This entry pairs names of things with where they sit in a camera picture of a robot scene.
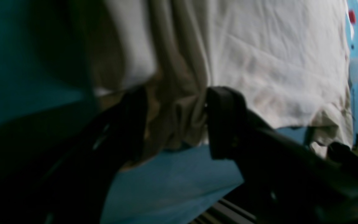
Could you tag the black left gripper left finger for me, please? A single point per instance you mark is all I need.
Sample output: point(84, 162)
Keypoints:
point(69, 183)

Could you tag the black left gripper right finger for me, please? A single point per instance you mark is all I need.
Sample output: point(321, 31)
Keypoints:
point(289, 183)

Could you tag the beige T-shirt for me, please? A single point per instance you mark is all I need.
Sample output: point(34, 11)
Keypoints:
point(289, 58)

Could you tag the blue table cloth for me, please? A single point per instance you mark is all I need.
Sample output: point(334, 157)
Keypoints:
point(47, 95)

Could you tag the red cube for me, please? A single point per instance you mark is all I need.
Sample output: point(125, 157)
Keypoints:
point(351, 16)

